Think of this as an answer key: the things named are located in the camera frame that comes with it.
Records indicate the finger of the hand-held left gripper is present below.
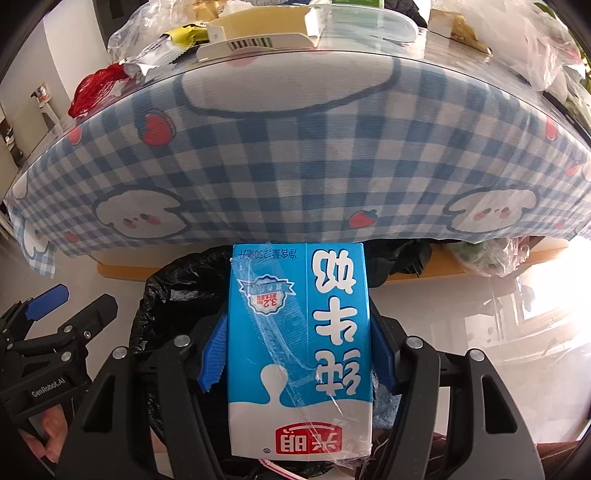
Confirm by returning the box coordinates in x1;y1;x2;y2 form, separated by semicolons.
0;284;70;343
14;295;118;356

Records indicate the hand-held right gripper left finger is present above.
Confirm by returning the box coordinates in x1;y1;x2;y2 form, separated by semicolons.
55;311;229;480

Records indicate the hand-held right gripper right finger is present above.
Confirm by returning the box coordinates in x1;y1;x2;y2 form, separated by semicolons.
369;305;548;480

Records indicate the trash bin with black bag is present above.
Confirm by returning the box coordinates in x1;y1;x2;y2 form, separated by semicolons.
131;241;432;480

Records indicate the blue white milk carton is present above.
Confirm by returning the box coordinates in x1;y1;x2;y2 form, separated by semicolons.
227;242;376;472

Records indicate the person's left hand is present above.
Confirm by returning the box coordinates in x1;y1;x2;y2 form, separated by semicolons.
18;401;75;467

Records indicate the plastic bag with green contents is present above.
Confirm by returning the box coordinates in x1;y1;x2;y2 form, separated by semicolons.
445;237;532;278

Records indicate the white floor stand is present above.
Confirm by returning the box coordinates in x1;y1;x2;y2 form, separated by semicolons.
28;83;61;134

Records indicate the blue checkered cartoon tablecloth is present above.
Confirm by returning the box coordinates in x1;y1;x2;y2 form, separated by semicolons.
4;46;591;278

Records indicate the red plastic bag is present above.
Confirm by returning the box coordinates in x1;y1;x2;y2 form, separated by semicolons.
68;64;139;118

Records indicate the silver foil wrapper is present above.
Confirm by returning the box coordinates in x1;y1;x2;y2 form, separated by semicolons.
117;34;185;77

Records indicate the yellow black wrapper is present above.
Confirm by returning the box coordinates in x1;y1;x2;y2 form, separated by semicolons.
161;23;218;47

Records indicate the white cardboard box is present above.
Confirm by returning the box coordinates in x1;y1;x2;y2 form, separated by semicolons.
196;4;331;63

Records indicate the beige food package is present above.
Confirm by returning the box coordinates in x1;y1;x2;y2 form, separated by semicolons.
429;9;490;51

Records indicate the large clear plastic bag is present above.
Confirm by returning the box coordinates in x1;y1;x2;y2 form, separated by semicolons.
480;0;587;93

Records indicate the dark cloth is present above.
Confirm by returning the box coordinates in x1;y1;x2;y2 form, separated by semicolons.
387;0;431;25

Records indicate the wooden table frame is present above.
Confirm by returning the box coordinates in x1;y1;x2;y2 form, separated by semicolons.
97;249;568;282

